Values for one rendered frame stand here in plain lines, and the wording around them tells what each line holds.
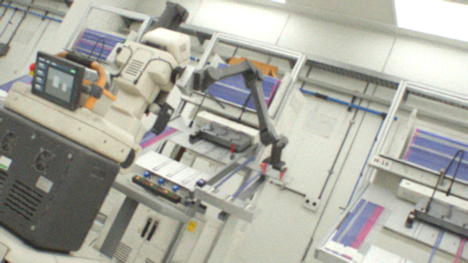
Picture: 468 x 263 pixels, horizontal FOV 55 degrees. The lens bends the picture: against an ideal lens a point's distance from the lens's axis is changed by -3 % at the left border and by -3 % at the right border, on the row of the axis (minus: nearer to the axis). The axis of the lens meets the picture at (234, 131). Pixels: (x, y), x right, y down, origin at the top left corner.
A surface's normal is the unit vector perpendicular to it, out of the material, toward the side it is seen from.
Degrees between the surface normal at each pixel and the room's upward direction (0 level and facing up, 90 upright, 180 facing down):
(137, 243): 90
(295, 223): 90
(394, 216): 44
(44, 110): 90
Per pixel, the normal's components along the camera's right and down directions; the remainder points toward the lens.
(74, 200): 0.84, 0.33
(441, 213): 0.04, -0.87
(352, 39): -0.37, -0.34
